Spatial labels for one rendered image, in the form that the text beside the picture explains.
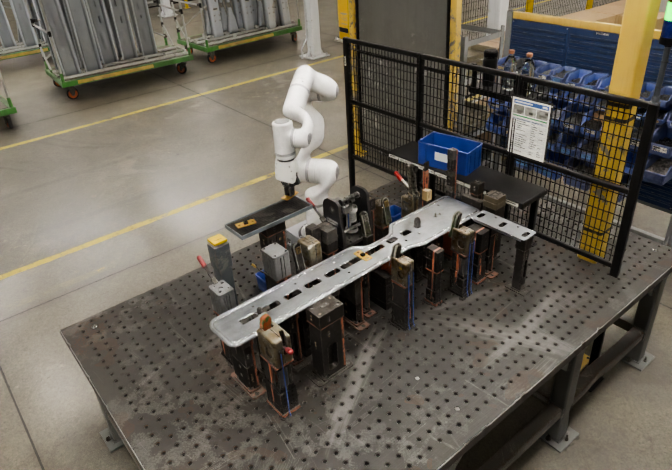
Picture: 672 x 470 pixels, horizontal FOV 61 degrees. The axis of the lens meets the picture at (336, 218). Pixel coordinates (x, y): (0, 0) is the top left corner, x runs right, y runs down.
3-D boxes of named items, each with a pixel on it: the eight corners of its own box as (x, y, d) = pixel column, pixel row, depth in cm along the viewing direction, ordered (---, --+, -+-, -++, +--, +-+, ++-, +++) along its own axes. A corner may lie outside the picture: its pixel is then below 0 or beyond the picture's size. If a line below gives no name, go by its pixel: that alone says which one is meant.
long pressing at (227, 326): (236, 354, 198) (235, 351, 197) (204, 323, 213) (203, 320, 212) (483, 211, 272) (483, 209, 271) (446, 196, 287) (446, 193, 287)
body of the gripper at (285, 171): (270, 156, 239) (273, 180, 244) (290, 161, 234) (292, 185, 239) (281, 150, 244) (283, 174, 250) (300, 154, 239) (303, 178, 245)
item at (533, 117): (544, 165, 276) (553, 103, 261) (505, 152, 291) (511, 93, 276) (547, 163, 277) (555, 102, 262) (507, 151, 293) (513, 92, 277)
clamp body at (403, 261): (405, 335, 244) (405, 268, 226) (384, 321, 252) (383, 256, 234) (419, 325, 249) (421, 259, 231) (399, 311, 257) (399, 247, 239)
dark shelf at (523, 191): (521, 210, 269) (522, 204, 268) (386, 156, 330) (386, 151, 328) (547, 194, 281) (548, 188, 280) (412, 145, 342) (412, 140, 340)
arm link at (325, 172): (308, 194, 298) (305, 153, 285) (343, 197, 294) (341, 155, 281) (302, 206, 288) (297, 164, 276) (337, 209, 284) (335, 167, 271)
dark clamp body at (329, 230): (331, 306, 263) (326, 236, 244) (314, 293, 272) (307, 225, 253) (349, 296, 269) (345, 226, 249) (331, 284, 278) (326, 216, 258)
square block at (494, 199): (490, 263, 285) (497, 199, 267) (477, 256, 290) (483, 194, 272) (500, 256, 289) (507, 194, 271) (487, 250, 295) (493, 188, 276)
